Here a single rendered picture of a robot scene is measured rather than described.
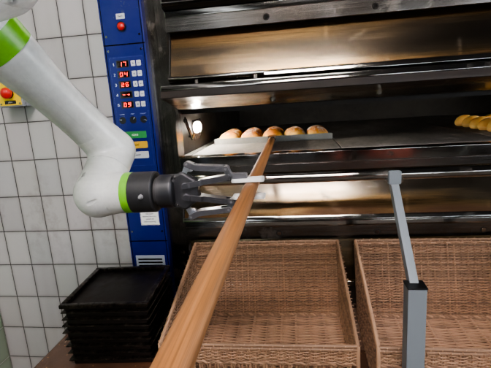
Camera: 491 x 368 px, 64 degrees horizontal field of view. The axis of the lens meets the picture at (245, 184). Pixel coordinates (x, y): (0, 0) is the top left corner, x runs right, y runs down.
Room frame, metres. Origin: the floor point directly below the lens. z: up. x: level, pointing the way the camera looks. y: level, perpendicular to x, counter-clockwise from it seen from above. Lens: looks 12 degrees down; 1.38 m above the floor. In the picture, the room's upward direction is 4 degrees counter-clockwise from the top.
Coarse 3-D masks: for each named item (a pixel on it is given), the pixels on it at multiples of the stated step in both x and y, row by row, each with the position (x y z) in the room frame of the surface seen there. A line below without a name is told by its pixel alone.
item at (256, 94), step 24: (432, 72) 1.20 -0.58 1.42; (456, 72) 1.19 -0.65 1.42; (480, 72) 1.18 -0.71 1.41; (168, 96) 1.32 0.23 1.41; (192, 96) 1.31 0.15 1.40; (216, 96) 1.32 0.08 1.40; (240, 96) 1.33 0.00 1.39; (264, 96) 1.34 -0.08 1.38; (288, 96) 1.36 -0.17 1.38; (312, 96) 1.37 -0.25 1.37; (336, 96) 1.38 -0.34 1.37; (360, 96) 1.39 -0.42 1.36
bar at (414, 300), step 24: (408, 168) 1.00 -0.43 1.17; (432, 168) 0.99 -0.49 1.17; (456, 168) 0.98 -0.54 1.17; (480, 168) 0.97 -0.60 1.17; (408, 240) 0.87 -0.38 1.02; (408, 264) 0.83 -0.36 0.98; (408, 288) 0.78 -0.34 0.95; (408, 312) 0.78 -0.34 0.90; (408, 336) 0.78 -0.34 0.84; (408, 360) 0.78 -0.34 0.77
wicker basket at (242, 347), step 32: (192, 256) 1.36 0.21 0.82; (256, 256) 1.38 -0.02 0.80; (288, 256) 1.37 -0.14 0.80; (320, 256) 1.35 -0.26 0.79; (224, 288) 1.37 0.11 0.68; (256, 288) 1.35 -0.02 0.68; (288, 288) 1.34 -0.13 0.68; (320, 288) 1.32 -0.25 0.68; (224, 320) 1.30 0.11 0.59; (256, 320) 1.29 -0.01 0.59; (288, 320) 1.28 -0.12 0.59; (320, 320) 1.26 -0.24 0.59; (352, 320) 0.98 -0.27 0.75; (224, 352) 0.95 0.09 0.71; (256, 352) 0.93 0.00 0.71; (288, 352) 0.92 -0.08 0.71; (320, 352) 0.91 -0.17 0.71; (352, 352) 0.90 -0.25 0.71
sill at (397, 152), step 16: (432, 144) 1.39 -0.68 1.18; (448, 144) 1.36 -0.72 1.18; (464, 144) 1.33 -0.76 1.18; (480, 144) 1.32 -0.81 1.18; (192, 160) 1.46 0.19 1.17; (208, 160) 1.45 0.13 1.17; (224, 160) 1.45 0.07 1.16; (240, 160) 1.44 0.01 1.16; (256, 160) 1.43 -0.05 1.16; (272, 160) 1.42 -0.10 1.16; (288, 160) 1.41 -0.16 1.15; (304, 160) 1.40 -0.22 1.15; (320, 160) 1.39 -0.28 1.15; (336, 160) 1.39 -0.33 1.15; (352, 160) 1.38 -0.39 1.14
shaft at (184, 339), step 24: (264, 168) 1.06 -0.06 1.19; (240, 192) 0.75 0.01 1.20; (240, 216) 0.58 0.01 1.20; (216, 240) 0.48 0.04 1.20; (216, 264) 0.40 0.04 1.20; (192, 288) 0.35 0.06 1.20; (216, 288) 0.36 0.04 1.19; (192, 312) 0.31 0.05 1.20; (168, 336) 0.28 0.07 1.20; (192, 336) 0.28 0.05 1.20; (168, 360) 0.24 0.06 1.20; (192, 360) 0.26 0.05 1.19
